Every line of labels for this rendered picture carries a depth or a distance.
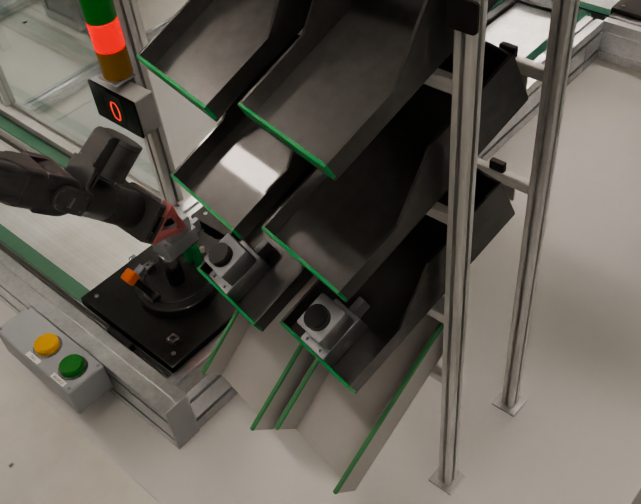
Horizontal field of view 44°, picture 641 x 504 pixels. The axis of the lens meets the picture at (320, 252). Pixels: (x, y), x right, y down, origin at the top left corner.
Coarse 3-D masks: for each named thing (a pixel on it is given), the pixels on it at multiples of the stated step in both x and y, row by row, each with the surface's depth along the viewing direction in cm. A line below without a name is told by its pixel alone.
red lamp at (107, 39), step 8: (112, 24) 123; (96, 32) 123; (104, 32) 123; (112, 32) 123; (120, 32) 125; (96, 40) 124; (104, 40) 124; (112, 40) 124; (120, 40) 125; (96, 48) 125; (104, 48) 125; (112, 48) 125; (120, 48) 126
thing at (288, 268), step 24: (312, 168) 107; (288, 192) 107; (264, 216) 107; (240, 240) 107; (288, 264) 102; (216, 288) 102; (264, 288) 102; (288, 288) 98; (240, 312) 99; (264, 312) 98
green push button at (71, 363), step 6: (72, 354) 127; (66, 360) 127; (72, 360) 127; (78, 360) 126; (60, 366) 126; (66, 366) 126; (72, 366) 126; (78, 366) 126; (84, 366) 126; (60, 372) 126; (66, 372) 125; (72, 372) 125; (78, 372) 125
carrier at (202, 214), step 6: (198, 210) 149; (204, 210) 149; (192, 216) 149; (198, 216) 148; (204, 216) 148; (210, 216) 148; (204, 222) 147; (210, 222) 147; (216, 222) 147; (204, 228) 148; (210, 228) 146; (216, 228) 145; (222, 228) 145; (216, 234) 146; (222, 234) 144
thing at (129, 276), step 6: (126, 270) 125; (138, 270) 126; (144, 270) 127; (126, 276) 125; (132, 276) 125; (138, 276) 126; (132, 282) 125; (138, 282) 127; (138, 288) 128; (144, 288) 128; (150, 288) 130; (150, 294) 130
